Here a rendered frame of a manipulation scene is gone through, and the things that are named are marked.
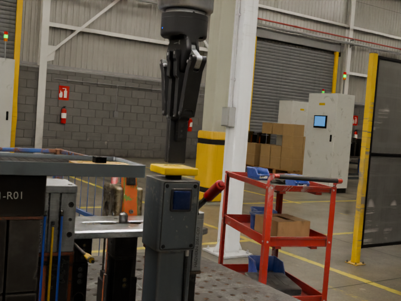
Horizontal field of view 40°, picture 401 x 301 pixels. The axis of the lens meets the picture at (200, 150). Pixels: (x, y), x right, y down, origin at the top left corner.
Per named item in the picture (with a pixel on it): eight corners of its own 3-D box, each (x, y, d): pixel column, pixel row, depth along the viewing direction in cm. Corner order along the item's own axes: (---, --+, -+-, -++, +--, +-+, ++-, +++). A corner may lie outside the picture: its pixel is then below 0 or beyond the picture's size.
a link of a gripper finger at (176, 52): (194, 52, 88) (199, 51, 87) (190, 121, 89) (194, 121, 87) (172, 49, 86) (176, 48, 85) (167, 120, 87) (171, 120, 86)
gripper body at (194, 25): (218, 14, 85) (213, 73, 86) (194, 21, 93) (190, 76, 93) (174, 6, 82) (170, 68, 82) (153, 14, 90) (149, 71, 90)
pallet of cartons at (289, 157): (311, 176, 1463) (315, 126, 1456) (290, 176, 1414) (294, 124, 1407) (278, 171, 1558) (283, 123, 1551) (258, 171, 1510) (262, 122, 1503)
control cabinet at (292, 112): (287, 173, 1503) (295, 83, 1490) (273, 171, 1546) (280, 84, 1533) (326, 173, 1599) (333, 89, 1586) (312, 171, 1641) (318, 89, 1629)
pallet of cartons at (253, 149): (274, 170, 1574) (275, 144, 1570) (253, 169, 1526) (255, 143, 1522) (246, 165, 1670) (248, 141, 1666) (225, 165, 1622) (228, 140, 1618)
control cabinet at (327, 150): (299, 187, 1159) (309, 71, 1146) (317, 187, 1189) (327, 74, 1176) (328, 193, 1093) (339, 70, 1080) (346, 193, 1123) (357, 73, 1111)
